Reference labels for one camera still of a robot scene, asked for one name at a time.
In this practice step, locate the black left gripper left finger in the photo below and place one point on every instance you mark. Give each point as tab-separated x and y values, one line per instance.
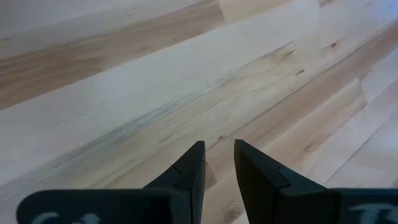
124	207

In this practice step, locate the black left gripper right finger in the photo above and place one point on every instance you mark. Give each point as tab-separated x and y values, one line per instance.
295	205

